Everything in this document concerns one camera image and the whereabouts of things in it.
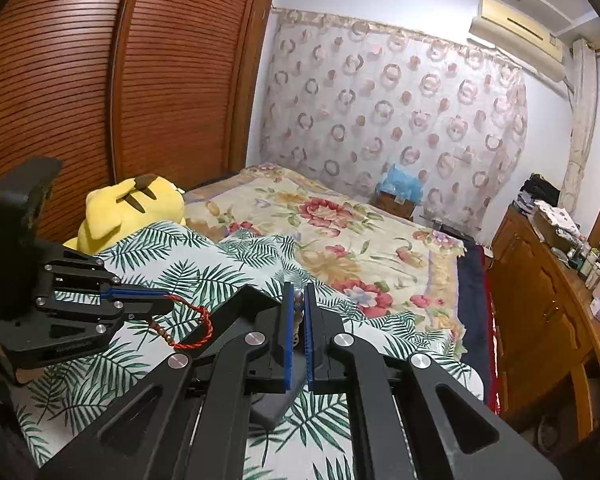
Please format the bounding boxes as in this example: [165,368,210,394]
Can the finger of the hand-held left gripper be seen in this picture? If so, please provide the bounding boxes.
[34,298,176,337]
[39,252,171,305]

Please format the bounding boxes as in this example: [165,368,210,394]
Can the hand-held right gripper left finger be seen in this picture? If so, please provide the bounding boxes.
[37,281,301,480]

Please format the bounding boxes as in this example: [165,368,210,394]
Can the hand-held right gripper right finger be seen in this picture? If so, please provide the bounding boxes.
[304,282,566,480]

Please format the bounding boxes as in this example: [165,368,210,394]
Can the beaded bracelet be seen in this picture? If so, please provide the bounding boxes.
[292,294,306,349]

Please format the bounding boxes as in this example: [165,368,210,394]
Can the red braided cord bracelet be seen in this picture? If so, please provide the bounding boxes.
[147,296,215,351]

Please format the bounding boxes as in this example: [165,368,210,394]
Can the leaf print blanket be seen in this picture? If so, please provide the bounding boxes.
[10,220,486,480]

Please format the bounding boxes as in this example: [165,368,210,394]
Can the dark grey foam block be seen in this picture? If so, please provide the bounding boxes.
[250,390,297,429]

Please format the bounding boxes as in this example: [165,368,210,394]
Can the yellow plush toy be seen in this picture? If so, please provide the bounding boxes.
[62,174,188,255]

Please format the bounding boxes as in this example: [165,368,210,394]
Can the floral bedspread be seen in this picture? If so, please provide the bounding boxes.
[182,162,468,361]

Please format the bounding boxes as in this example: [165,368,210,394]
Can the cardboard box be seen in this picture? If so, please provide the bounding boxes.
[374,190,416,221]

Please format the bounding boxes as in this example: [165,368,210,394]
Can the dark blue blanket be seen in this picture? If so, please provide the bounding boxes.
[456,242,492,406]

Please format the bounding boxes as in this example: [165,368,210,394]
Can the wooden louvred wardrobe door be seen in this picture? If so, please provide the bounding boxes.
[0,0,146,243]
[111,0,272,188]

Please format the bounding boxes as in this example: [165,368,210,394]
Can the blue plastic bag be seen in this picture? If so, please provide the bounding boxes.
[377,162,427,202]

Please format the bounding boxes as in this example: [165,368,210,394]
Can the wooden dresser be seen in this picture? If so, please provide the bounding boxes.
[485,205,600,443]

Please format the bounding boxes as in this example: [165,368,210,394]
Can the white patterned cloth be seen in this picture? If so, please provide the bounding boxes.
[531,200,582,247]

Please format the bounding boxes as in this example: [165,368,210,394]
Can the dark clothes pile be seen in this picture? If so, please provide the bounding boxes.
[519,173,562,208]

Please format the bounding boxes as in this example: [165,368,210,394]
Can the group of small bottles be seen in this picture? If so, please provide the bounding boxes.
[565,241,600,288]

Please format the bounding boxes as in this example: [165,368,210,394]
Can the narrow patterned curtain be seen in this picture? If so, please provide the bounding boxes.
[561,37,600,211]

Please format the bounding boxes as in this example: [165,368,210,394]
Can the ring pattern sheer curtain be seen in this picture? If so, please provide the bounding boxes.
[257,7,529,241]

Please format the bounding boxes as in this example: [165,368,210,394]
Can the wall air conditioner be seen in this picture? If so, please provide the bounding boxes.
[467,0,572,83]

